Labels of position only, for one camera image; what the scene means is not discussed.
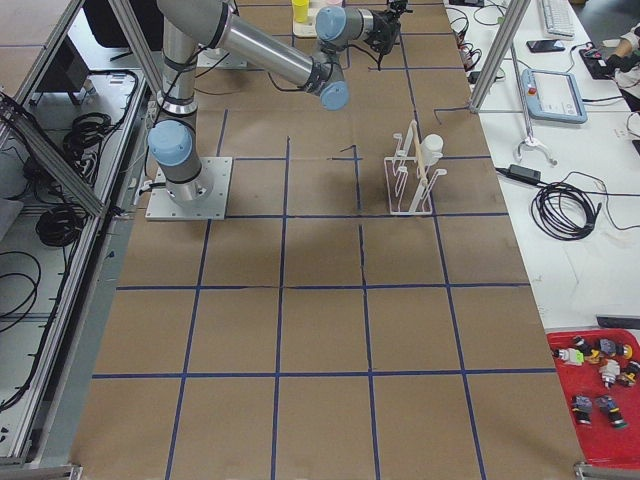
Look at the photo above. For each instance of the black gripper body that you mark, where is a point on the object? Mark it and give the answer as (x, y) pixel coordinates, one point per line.
(384, 30)

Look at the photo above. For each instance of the pale green plastic cup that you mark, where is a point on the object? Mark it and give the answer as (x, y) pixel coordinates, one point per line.
(431, 149)

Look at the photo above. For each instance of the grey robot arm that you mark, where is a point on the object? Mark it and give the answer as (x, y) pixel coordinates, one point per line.
(191, 27)

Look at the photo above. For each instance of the yellow plastic cup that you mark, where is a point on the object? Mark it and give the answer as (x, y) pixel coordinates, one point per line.
(300, 11)

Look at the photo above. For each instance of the black smartphone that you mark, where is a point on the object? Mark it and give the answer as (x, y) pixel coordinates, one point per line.
(545, 46)

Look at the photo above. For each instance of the white keyboard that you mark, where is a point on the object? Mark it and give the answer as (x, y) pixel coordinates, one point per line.
(556, 18)

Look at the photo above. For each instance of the blue teach pendant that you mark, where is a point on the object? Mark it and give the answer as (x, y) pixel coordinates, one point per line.
(553, 96)

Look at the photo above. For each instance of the long metal reacher rod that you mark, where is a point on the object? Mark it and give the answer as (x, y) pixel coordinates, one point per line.
(530, 142)

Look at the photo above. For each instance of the red parts tray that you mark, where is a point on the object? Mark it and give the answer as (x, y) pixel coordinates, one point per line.
(599, 374)

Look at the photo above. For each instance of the aluminium frame post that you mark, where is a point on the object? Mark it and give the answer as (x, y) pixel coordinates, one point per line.
(501, 43)

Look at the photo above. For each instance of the white wire cup rack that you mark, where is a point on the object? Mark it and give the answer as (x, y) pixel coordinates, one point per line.
(409, 182)

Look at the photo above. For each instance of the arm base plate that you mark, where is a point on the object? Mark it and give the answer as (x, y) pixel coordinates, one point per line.
(205, 197)

